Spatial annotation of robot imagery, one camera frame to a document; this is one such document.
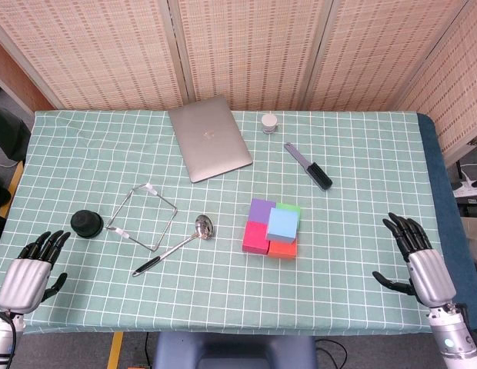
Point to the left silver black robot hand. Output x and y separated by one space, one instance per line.
23 284

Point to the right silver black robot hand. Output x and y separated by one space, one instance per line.
431 276

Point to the orange cube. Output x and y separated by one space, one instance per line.
282 250

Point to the light blue cube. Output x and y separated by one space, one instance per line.
284 227

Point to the pink cube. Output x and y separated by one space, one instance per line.
255 238

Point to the purple cube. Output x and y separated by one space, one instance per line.
259 211

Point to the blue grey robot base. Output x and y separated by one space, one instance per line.
231 350

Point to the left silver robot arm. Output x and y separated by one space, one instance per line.
0 342

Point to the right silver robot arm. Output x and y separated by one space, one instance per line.
452 342

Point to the black round lid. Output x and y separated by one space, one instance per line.
86 224

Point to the green checked tablecloth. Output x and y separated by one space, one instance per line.
338 269

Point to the white power strip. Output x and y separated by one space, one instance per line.
469 186

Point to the green cube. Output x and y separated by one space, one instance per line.
290 208

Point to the grey brush with black bristles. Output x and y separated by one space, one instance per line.
300 159

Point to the woven bamboo screen panel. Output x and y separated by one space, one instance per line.
88 46
461 96
377 50
254 50

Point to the small white jar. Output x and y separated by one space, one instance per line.
269 123

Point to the closed grey laptop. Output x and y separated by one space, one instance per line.
209 138

